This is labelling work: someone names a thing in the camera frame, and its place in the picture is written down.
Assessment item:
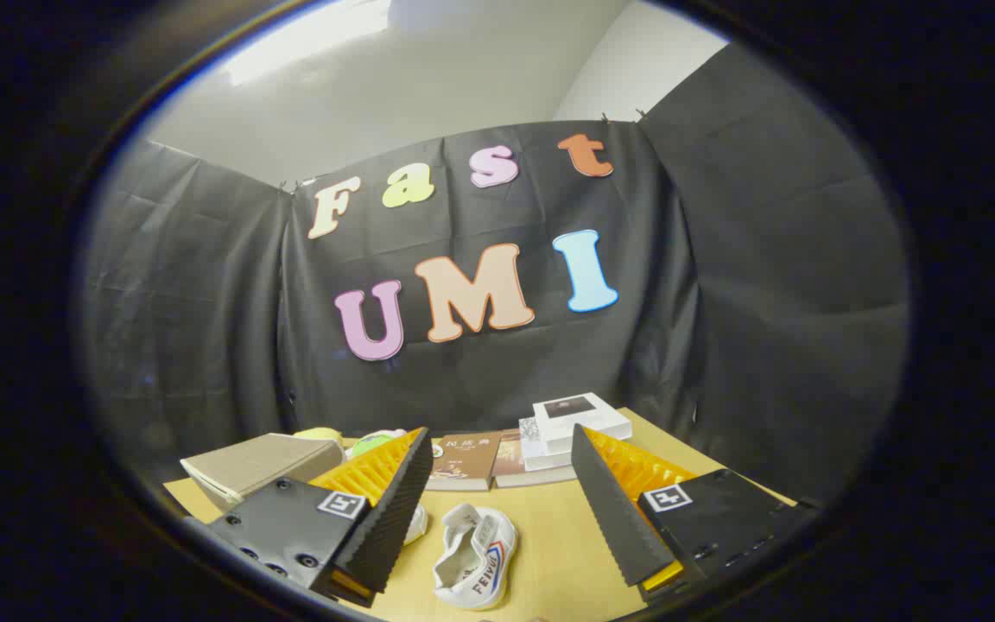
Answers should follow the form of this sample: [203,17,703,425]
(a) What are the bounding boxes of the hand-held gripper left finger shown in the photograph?
[208,426,434,608]

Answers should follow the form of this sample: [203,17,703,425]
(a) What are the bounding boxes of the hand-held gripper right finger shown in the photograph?
[570,423,818,603]

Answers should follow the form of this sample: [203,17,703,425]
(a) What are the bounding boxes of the beige fabric storage box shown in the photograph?
[180,432,347,512]

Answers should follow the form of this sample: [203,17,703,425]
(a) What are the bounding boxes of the green and pink plush toy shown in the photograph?
[346,429,408,459]

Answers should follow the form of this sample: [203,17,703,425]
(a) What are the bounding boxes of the brown book with illustrated cover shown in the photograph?
[424,433,503,492]

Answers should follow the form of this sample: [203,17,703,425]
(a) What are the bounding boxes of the white book with dark picture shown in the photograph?
[533,393,633,454]

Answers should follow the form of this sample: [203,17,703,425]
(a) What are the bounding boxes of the white book with patterned cover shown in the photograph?
[519,417,576,473]

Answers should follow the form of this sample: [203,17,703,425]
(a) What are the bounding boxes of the brown book with photo cover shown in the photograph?
[494,429,578,489]

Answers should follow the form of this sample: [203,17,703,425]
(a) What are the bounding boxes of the black backdrop cloth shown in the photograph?
[83,43,911,511]

